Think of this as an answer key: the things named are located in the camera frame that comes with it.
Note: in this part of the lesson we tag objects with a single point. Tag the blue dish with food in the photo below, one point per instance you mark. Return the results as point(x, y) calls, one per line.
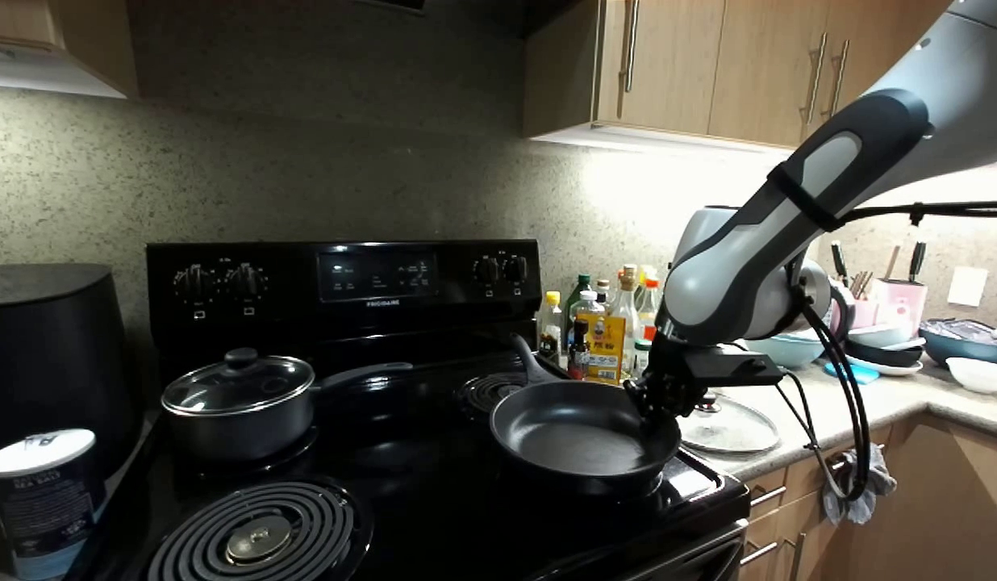
point(966, 340)

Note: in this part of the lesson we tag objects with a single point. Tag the black electric stove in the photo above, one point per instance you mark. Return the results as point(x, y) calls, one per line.
point(410, 505)

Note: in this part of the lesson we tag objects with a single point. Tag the white lidded canister blue label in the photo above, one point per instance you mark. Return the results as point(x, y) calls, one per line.
point(47, 505)

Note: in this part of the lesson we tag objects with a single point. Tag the small yellow cap bottle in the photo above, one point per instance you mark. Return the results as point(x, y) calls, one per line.
point(550, 325)

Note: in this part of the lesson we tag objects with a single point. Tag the black saucepan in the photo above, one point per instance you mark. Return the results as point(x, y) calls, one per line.
point(239, 438)

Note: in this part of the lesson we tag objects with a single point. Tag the dark electric kettle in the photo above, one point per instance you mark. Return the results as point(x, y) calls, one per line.
point(832, 307)

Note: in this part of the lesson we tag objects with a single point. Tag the orange sauce bottle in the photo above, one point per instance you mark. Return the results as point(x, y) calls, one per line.
point(651, 319)

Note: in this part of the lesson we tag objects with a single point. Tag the wooden wall cabinet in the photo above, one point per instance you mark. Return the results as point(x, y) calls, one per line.
point(47, 44)
point(678, 53)

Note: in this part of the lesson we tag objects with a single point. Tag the large glass lid black knob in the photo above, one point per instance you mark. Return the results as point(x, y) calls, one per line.
point(735, 431)

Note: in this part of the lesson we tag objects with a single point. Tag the yellow label bottle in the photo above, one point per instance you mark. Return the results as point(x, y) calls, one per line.
point(600, 342)

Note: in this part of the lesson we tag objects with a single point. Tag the small coil burner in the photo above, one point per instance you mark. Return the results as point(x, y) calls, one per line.
point(482, 392)

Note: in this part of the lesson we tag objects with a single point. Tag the bottle with lime cap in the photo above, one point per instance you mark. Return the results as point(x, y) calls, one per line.
point(645, 276)

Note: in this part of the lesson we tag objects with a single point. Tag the black frying pan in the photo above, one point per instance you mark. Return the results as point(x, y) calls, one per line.
point(580, 438)

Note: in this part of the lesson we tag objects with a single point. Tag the dark stacked plates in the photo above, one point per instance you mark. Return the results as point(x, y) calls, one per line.
point(885, 349)

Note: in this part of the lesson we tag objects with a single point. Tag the green glass bottle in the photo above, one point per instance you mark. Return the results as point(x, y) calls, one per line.
point(571, 307)

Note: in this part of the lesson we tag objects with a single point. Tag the clear glass bottle gold cap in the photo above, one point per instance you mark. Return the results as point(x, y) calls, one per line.
point(626, 300)

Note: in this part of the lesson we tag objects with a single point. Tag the white bowl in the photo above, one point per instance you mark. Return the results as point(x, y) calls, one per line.
point(981, 376)

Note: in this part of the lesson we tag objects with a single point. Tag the grey hanging towel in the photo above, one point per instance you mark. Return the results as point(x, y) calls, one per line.
point(879, 487)

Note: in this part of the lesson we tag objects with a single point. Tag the teal flat pad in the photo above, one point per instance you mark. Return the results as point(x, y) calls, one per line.
point(850, 371)

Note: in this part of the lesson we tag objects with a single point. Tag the white blank wall plate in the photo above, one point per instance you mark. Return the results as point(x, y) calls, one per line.
point(966, 285)

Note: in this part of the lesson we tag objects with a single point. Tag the black air fryer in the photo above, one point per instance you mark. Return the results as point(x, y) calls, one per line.
point(47, 356)

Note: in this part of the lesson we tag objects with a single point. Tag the light blue bowl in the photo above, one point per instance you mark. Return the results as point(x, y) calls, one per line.
point(793, 352)

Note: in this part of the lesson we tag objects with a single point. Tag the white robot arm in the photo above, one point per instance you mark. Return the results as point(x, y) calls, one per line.
point(799, 215)

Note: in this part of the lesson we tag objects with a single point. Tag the pale knife block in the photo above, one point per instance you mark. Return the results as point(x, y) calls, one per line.
point(898, 304)

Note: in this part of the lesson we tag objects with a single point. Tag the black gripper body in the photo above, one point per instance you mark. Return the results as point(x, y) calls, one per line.
point(671, 376)

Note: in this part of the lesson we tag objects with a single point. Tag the large coil burner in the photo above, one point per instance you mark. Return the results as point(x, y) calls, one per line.
point(256, 534)

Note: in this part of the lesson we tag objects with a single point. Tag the small jar green cap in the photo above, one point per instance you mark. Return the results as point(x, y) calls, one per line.
point(639, 359)

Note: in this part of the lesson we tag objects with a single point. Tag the small glass saucepan lid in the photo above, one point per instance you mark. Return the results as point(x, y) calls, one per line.
point(232, 390)

